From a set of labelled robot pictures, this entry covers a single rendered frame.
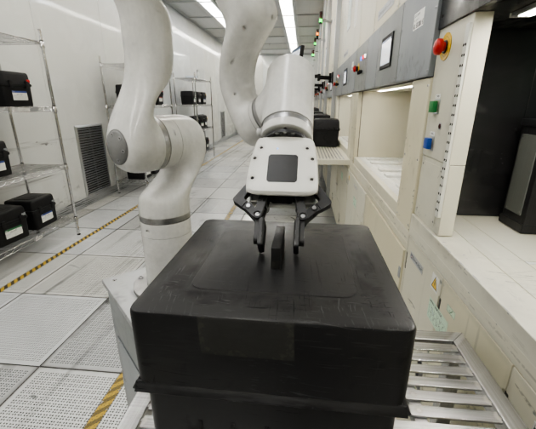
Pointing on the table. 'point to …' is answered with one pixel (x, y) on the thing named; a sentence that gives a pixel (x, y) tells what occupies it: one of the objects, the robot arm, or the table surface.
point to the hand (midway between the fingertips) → (279, 237)
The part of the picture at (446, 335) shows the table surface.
